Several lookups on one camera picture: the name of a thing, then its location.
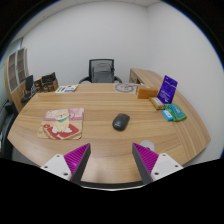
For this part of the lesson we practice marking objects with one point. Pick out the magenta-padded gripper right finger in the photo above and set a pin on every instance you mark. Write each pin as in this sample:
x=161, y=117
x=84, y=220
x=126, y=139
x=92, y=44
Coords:
x=148, y=160

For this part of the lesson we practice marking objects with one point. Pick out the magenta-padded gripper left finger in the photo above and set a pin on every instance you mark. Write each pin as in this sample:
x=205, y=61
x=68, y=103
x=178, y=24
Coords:
x=76, y=159

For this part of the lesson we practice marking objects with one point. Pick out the black computer mouse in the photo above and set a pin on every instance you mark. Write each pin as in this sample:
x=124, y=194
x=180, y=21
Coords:
x=120, y=121

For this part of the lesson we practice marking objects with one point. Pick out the cartoon dog print mouse pad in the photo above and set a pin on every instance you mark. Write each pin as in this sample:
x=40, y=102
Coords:
x=61, y=124

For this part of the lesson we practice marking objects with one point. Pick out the blue small box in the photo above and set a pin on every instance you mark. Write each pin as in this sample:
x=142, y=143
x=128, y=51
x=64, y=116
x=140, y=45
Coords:
x=167, y=115

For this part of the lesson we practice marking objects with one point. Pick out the green small box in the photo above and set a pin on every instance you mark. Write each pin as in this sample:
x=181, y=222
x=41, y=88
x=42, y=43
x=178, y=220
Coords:
x=177, y=112

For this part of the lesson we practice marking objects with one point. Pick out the tan small box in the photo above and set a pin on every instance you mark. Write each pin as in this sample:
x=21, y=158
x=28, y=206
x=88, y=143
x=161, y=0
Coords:
x=156, y=103

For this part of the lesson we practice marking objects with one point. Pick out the brown cardboard box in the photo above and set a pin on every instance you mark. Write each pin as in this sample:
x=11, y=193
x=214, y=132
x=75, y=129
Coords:
x=146, y=92

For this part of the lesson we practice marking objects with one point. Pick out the white green printed leaflet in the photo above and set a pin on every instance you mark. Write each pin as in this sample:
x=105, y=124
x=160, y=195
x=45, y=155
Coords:
x=66, y=88

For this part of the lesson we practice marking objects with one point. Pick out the purple standing package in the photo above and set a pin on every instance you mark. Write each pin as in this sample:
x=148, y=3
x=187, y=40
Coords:
x=167, y=89

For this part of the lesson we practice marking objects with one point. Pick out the grey circle print sheet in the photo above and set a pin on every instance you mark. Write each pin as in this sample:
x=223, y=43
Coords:
x=125, y=88

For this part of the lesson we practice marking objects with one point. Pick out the black leather armchair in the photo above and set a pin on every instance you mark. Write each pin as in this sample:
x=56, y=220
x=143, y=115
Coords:
x=6, y=126

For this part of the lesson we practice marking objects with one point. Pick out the dark brown narrow box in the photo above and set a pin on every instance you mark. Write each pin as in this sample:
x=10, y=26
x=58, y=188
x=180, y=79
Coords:
x=38, y=85

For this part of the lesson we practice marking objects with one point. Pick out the small black chair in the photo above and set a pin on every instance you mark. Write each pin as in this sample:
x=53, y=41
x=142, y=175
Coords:
x=29, y=87

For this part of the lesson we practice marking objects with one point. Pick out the flat black box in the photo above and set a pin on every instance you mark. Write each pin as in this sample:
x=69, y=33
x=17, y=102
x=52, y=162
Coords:
x=48, y=77

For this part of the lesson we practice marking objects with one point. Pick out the grey mesh office chair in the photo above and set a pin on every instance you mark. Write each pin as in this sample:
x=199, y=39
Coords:
x=101, y=71

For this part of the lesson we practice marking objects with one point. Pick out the wooden shelf unit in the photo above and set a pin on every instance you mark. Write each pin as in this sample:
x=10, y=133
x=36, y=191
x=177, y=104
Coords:
x=15, y=71

